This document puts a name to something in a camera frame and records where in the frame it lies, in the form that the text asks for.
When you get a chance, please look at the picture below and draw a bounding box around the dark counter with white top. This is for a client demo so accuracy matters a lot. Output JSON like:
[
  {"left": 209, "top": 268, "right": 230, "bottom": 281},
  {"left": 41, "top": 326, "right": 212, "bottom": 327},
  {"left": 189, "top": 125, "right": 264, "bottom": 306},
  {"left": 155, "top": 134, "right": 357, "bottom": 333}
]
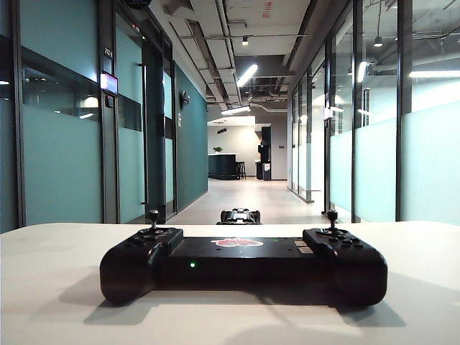
[{"left": 207, "top": 152, "right": 241, "bottom": 180}]

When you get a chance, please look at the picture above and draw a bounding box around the black quadruped robot dog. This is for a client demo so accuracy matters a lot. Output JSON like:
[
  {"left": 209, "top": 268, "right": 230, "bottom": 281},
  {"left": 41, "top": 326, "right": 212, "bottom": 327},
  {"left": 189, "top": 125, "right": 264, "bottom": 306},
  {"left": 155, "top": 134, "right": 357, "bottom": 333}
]
[{"left": 216, "top": 207, "right": 265, "bottom": 226}]

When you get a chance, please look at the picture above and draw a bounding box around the glowing door display panel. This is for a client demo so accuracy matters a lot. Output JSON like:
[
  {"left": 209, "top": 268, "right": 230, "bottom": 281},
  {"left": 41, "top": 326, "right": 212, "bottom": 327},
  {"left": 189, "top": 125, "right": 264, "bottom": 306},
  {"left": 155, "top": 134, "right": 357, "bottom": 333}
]
[{"left": 100, "top": 72, "right": 120, "bottom": 96}]

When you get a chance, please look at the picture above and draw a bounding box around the long linear ceiling light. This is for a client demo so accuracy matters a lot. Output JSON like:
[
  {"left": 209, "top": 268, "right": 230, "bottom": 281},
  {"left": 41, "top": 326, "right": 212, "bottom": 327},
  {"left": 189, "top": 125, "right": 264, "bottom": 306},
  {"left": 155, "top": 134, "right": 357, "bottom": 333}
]
[{"left": 236, "top": 64, "right": 259, "bottom": 88}]

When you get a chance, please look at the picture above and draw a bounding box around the black handheld remote control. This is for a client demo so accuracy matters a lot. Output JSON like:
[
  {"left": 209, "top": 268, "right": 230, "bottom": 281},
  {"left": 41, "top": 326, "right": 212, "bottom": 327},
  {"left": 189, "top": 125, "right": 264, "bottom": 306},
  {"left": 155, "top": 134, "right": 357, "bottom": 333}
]
[{"left": 99, "top": 209, "right": 389, "bottom": 309}]

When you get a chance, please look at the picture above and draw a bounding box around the low linear ceiling light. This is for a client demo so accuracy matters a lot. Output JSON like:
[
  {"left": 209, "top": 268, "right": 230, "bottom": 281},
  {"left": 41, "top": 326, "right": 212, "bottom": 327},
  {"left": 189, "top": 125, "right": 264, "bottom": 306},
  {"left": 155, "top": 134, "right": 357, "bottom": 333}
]
[{"left": 220, "top": 104, "right": 252, "bottom": 116}]

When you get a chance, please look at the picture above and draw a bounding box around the wide office ceiling light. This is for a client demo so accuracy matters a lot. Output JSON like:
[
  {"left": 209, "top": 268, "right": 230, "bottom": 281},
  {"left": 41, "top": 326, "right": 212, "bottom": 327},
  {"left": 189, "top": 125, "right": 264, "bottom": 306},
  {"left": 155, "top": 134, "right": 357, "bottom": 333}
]
[{"left": 408, "top": 70, "right": 460, "bottom": 79}]

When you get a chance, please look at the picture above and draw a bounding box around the vertical black door handle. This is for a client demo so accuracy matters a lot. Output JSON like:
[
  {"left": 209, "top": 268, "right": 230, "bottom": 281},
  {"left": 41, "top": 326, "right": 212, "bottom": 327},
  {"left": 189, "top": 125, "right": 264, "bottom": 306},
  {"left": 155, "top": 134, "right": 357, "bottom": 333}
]
[{"left": 137, "top": 63, "right": 150, "bottom": 206}]

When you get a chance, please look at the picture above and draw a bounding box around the tall black cabinet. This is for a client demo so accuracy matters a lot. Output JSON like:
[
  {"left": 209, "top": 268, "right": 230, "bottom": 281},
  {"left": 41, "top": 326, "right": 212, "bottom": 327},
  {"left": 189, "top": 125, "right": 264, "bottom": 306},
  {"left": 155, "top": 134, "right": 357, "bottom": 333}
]
[{"left": 255, "top": 126, "right": 273, "bottom": 181}]

